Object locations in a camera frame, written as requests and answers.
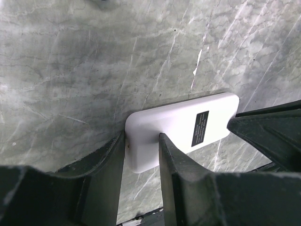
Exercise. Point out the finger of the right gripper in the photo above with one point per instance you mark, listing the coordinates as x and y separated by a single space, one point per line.
273 131

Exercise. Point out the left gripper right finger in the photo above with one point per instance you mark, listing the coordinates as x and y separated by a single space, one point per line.
195 196

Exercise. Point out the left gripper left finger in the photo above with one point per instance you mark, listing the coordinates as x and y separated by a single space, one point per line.
84 193

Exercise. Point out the red white AC remote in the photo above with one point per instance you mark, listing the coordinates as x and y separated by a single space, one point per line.
190 125

